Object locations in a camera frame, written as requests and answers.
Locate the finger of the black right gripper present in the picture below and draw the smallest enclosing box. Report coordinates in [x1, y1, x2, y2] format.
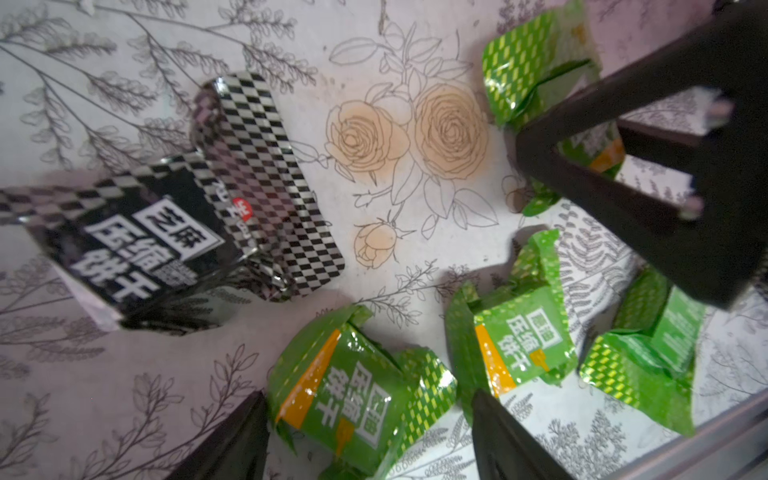
[515, 1, 767, 309]

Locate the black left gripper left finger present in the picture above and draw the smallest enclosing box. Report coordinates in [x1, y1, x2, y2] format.
[166, 391, 269, 480]

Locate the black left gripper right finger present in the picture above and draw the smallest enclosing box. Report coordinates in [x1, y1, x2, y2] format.
[471, 389, 574, 480]

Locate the green cookie packet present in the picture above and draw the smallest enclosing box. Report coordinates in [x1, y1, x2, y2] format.
[579, 266, 707, 436]
[482, 1, 626, 217]
[444, 229, 578, 424]
[267, 305, 457, 479]

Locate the black checkered cookie packet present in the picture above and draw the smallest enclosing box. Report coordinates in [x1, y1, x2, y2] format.
[1, 72, 345, 335]

